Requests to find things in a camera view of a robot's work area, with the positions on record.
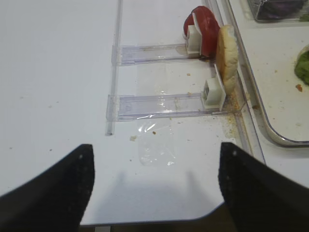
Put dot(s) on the green lettuce leaf on bread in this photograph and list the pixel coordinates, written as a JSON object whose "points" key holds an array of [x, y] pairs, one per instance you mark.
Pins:
{"points": [[302, 67]]}

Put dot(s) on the white bread slices stack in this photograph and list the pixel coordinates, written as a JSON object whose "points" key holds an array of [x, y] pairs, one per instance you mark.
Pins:
{"points": [[227, 57]]}

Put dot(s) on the white pusher block tomato rack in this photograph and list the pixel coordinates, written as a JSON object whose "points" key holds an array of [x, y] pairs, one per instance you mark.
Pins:
{"points": [[194, 38]]}

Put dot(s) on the clear track under tomatoes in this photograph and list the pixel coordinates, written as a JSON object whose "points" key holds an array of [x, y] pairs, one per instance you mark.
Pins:
{"points": [[134, 55]]}

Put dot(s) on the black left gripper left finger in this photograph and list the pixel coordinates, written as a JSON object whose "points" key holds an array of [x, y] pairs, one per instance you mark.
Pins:
{"points": [[54, 201]]}

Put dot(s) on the clear acrylic far-left rod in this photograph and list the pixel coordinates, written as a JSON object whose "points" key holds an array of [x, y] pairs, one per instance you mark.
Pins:
{"points": [[114, 67]]}

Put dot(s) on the clear plastic container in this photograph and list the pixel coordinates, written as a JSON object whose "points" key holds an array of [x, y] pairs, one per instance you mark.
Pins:
{"points": [[302, 15]]}

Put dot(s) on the purple cabbage leaves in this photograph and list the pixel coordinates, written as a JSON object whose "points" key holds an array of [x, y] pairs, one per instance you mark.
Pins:
{"points": [[279, 9]]}

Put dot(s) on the clear acrylic left divider rail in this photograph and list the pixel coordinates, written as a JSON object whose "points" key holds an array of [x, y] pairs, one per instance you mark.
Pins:
{"points": [[234, 122]]}

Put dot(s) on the stack of tomato slices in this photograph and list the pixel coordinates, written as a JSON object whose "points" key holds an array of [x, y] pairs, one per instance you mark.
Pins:
{"points": [[209, 28]]}

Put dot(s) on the white pusher block bread rack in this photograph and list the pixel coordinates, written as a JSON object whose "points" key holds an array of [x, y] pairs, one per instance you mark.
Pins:
{"points": [[213, 95]]}

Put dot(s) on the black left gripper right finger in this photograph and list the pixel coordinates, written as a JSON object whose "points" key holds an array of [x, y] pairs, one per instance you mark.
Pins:
{"points": [[258, 198]]}

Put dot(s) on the metal baking tray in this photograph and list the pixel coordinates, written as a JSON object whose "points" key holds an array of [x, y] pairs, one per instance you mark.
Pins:
{"points": [[271, 51]]}

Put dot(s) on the clear track under bread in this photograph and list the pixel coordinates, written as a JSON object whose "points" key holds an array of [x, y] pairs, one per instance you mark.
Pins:
{"points": [[159, 106]]}

